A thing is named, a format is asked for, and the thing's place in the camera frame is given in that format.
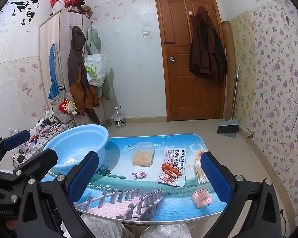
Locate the dark brown hanging coat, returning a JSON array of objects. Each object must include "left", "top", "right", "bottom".
[{"left": 189, "top": 6, "right": 228, "bottom": 83}]

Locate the wall light switch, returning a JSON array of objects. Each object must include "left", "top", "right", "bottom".
[{"left": 142, "top": 30, "right": 149, "bottom": 36}]

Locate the brown wooden door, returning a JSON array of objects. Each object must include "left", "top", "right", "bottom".
[{"left": 156, "top": 0, "right": 225, "bottom": 121}]

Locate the crayfish snack packet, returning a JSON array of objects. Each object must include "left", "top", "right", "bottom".
[{"left": 158, "top": 148, "right": 186, "bottom": 187}]

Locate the white green plastic bag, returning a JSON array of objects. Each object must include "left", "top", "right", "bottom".
[{"left": 84, "top": 54, "right": 107, "bottom": 87}]

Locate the light blue plastic basin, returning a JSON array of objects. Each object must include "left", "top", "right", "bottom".
[{"left": 45, "top": 124, "right": 109, "bottom": 176}]

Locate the Hello Kitty figurine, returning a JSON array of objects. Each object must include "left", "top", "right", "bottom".
[{"left": 132, "top": 171, "right": 147, "bottom": 179}]

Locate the cluttered side shelf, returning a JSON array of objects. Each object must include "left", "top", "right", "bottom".
[{"left": 0, "top": 109, "right": 76, "bottom": 173}]

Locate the blue hanging strap bag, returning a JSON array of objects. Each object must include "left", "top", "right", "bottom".
[{"left": 48, "top": 42, "right": 60, "bottom": 100}]

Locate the pink earbuds case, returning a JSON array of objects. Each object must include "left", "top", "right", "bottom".
[{"left": 191, "top": 189, "right": 212, "bottom": 208}]

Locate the green hanging garment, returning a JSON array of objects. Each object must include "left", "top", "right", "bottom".
[{"left": 85, "top": 26, "right": 114, "bottom": 101}]

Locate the brown orange hanging jacket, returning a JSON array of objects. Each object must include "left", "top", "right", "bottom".
[{"left": 68, "top": 26, "right": 100, "bottom": 114}]

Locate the beige wardrobe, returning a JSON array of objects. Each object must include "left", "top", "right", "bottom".
[{"left": 39, "top": 11, "right": 94, "bottom": 126}]

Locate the large water bottle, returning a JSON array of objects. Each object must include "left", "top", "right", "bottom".
[{"left": 113, "top": 105, "right": 126, "bottom": 127}]

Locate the clear toothpick box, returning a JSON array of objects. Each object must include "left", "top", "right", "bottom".
[{"left": 132, "top": 142, "right": 155, "bottom": 167}]

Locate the cotton swab bag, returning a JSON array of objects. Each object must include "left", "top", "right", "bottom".
[{"left": 194, "top": 153, "right": 209, "bottom": 185}]

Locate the broom with dustpan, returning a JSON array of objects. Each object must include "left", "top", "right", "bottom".
[{"left": 217, "top": 65, "right": 240, "bottom": 138}]

